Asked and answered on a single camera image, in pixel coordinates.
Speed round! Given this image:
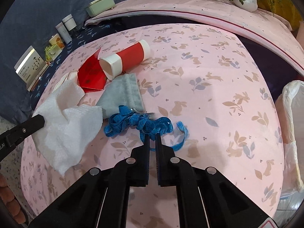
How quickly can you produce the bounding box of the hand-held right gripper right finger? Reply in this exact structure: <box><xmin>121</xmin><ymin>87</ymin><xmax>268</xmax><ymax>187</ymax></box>
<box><xmin>155</xmin><ymin>133</ymin><xmax>271</xmax><ymax>228</ymax></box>

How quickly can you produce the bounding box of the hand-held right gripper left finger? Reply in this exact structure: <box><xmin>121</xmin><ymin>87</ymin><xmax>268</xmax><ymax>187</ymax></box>
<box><xmin>36</xmin><ymin>133</ymin><xmax>151</xmax><ymax>228</ymax></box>

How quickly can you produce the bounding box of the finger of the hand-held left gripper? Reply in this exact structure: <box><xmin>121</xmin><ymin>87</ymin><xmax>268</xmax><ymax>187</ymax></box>
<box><xmin>0</xmin><ymin>114</ymin><xmax>45</xmax><ymax>148</ymax></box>

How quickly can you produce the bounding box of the blue measuring tape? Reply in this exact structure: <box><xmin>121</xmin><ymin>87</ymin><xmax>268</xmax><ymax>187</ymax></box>
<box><xmin>104</xmin><ymin>105</ymin><xmax>189</xmax><ymax>152</ymax></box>

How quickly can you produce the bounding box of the white paper towel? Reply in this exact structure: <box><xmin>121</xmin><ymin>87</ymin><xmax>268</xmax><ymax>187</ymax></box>
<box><xmin>34</xmin><ymin>79</ymin><xmax>104</xmax><ymax>176</ymax></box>

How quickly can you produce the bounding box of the red and white tube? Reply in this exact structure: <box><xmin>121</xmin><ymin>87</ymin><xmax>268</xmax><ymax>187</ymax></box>
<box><xmin>98</xmin><ymin>39</ymin><xmax>151</xmax><ymax>81</ymax></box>

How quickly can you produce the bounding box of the bin with white bag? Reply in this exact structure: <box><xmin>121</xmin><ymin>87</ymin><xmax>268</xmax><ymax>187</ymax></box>
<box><xmin>274</xmin><ymin>80</ymin><xmax>304</xmax><ymax>195</ymax></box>

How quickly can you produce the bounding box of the grey fabric pouch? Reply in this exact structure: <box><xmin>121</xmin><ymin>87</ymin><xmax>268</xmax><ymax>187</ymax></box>
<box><xmin>96</xmin><ymin>74</ymin><xmax>145</xmax><ymax>119</ymax></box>

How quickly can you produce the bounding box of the pink rabbit print tablecloth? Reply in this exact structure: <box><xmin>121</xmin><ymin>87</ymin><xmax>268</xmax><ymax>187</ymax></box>
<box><xmin>20</xmin><ymin>24</ymin><xmax>285</xmax><ymax>228</ymax></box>

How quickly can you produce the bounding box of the green packet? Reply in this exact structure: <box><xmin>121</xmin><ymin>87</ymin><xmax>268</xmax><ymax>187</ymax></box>
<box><xmin>44</xmin><ymin>44</ymin><xmax>61</xmax><ymax>61</ymax></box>

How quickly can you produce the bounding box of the red paper envelope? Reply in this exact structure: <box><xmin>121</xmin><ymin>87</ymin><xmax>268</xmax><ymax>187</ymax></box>
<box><xmin>77</xmin><ymin>48</ymin><xmax>112</xmax><ymax>93</ymax></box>

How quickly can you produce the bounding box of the small box with orange print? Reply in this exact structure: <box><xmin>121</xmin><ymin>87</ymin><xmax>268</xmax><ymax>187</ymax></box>
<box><xmin>49</xmin><ymin>33</ymin><xmax>64</xmax><ymax>50</ymax></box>

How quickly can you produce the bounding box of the white jar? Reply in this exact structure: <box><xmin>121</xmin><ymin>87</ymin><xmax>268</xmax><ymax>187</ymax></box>
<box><xmin>62</xmin><ymin>14</ymin><xmax>77</xmax><ymax>32</ymax></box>

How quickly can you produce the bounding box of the blue grey cloth backdrop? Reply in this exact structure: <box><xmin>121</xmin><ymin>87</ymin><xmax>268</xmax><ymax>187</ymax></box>
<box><xmin>0</xmin><ymin>0</ymin><xmax>146</xmax><ymax>124</ymax></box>

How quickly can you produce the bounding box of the pale green box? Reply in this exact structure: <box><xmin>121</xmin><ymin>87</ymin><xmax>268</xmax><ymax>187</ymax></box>
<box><xmin>85</xmin><ymin>0</ymin><xmax>116</xmax><ymax>17</ymax></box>

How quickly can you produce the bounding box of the pink cloth with dark stripe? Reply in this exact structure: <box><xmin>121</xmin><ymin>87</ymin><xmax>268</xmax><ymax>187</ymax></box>
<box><xmin>84</xmin><ymin>0</ymin><xmax>304</xmax><ymax>76</ymax></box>

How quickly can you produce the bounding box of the yellow cloth backdrop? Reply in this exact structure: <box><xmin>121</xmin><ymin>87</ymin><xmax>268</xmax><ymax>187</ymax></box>
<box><xmin>154</xmin><ymin>0</ymin><xmax>302</xmax><ymax>30</ymax></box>

